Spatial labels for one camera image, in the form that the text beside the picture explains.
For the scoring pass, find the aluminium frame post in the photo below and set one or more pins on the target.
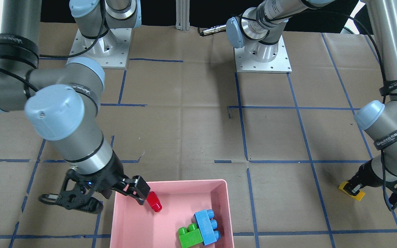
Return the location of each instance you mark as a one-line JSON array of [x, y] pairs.
[[182, 14]]

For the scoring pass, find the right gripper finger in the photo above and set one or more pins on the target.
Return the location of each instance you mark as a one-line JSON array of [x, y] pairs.
[[137, 188], [73, 202]]

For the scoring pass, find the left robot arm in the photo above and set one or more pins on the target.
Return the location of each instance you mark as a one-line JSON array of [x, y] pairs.
[[262, 26]]

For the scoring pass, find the yellow toy block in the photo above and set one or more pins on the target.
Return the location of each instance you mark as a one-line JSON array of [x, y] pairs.
[[357, 195]]

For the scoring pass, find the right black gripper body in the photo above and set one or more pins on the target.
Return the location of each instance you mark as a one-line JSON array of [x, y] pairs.
[[110, 174]]

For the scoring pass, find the red toy block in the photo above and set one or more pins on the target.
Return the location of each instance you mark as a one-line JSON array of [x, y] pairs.
[[154, 202]]

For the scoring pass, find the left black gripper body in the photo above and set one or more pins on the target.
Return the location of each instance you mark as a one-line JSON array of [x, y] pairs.
[[368, 175]]

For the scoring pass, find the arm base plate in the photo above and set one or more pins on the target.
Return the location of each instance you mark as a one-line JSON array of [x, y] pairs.
[[111, 51], [262, 58]]

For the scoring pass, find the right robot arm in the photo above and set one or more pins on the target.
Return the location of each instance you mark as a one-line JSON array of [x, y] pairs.
[[61, 105]]

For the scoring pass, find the pink plastic box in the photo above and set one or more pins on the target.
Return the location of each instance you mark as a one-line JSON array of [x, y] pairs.
[[138, 226]]

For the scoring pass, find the blue toy block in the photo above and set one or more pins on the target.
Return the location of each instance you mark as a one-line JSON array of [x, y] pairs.
[[208, 226]]

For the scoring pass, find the green toy block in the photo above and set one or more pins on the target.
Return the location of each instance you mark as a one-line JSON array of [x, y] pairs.
[[190, 236]]

